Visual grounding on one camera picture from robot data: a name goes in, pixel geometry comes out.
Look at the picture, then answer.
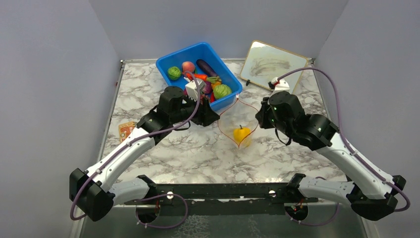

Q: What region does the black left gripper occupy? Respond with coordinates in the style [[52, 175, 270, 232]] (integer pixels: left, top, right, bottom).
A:
[[171, 92, 220, 127]]

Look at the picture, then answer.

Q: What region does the green artichoke toy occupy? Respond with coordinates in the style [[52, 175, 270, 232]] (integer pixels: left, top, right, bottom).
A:
[[167, 66, 182, 81]]

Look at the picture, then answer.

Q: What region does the purple onion toy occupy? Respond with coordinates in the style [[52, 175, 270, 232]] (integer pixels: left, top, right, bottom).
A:
[[202, 81, 212, 94]]

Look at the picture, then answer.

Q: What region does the clear zip bag orange zipper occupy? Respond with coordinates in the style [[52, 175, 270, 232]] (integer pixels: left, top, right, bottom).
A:
[[217, 94, 258, 149]]

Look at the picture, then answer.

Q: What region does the yellow bell pepper toy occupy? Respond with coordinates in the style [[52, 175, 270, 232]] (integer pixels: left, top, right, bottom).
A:
[[233, 125, 252, 148]]

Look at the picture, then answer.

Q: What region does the green cabbage toy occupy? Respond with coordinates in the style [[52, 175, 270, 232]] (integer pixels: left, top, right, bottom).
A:
[[213, 84, 232, 100]]

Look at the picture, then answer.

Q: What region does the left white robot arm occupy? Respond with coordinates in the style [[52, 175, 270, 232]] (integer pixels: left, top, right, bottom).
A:
[[69, 86, 220, 221]]

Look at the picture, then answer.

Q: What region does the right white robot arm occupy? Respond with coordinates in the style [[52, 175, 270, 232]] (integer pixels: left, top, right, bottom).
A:
[[256, 91, 406, 221]]

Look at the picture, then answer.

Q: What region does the red chili toy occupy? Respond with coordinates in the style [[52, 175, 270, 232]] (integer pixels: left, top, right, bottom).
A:
[[210, 93, 216, 103]]

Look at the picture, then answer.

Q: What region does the orange carrot toy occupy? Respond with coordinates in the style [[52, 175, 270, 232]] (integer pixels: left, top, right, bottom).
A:
[[184, 73, 222, 84]]

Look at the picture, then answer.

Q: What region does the peach toy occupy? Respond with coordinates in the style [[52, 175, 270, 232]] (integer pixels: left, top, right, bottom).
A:
[[181, 61, 196, 72]]

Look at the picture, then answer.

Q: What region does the purple eggplant toy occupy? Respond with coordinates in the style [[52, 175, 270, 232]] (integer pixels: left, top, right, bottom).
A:
[[196, 59, 218, 77]]

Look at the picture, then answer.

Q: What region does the gold framed whiteboard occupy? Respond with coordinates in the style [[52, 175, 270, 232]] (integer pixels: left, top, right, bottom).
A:
[[239, 40, 309, 93]]

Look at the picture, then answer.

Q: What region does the orange card tile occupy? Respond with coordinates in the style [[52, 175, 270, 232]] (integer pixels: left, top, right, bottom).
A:
[[118, 121, 136, 142]]

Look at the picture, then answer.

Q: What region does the blue plastic bin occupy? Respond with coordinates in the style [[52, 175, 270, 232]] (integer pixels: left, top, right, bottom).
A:
[[156, 42, 242, 113]]

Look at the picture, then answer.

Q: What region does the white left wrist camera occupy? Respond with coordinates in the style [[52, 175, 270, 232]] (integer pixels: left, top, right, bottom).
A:
[[184, 79, 204, 101]]

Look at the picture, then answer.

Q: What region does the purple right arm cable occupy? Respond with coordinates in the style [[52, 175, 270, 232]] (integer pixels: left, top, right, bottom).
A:
[[272, 67, 411, 213]]

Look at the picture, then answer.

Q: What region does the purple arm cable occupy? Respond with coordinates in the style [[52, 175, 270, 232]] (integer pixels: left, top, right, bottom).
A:
[[272, 67, 411, 213], [69, 71, 202, 221]]

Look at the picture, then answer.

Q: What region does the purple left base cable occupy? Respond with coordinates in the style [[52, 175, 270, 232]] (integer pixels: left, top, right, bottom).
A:
[[135, 193, 189, 230]]

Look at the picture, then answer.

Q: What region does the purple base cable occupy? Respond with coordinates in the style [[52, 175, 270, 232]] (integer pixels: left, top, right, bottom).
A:
[[284, 197, 341, 227], [135, 193, 189, 230]]

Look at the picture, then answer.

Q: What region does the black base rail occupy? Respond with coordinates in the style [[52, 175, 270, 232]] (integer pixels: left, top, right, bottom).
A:
[[125, 182, 318, 216]]

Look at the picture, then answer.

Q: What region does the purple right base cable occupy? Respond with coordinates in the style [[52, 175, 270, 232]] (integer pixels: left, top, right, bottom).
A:
[[284, 197, 341, 227]]

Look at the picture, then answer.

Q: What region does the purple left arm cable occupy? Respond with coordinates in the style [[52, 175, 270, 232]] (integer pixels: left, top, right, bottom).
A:
[[69, 71, 202, 221]]

